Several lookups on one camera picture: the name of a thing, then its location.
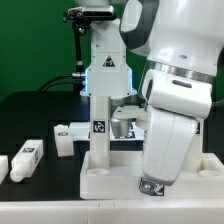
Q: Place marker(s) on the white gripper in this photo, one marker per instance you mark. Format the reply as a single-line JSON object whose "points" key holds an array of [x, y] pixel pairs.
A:
{"points": [[174, 107]]}

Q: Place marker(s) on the white desk top tray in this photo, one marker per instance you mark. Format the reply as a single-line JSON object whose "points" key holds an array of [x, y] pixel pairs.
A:
{"points": [[121, 180]]}

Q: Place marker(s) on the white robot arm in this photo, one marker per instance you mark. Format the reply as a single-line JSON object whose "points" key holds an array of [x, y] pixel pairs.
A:
{"points": [[184, 39]]}

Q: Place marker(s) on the white front rail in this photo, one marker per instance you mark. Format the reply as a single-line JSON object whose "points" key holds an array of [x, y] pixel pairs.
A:
{"points": [[158, 211]]}

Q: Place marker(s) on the white flat base plate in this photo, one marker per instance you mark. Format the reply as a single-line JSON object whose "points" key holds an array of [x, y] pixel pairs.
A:
{"points": [[80, 131]]}

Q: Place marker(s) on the black camera stand pole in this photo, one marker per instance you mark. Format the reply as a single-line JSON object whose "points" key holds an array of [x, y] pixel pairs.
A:
{"points": [[79, 61]]}

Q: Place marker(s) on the black camera on stand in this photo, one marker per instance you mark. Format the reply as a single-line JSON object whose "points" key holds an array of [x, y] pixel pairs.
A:
{"points": [[92, 13]]}

